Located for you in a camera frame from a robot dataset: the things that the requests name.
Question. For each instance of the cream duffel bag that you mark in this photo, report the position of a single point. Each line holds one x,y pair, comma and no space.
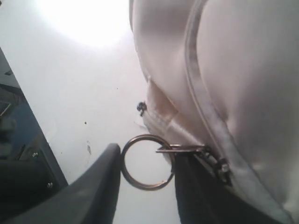
225,73

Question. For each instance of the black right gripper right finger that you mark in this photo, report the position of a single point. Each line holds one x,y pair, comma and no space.
206,197

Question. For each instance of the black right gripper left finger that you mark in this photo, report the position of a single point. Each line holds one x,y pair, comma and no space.
91,199

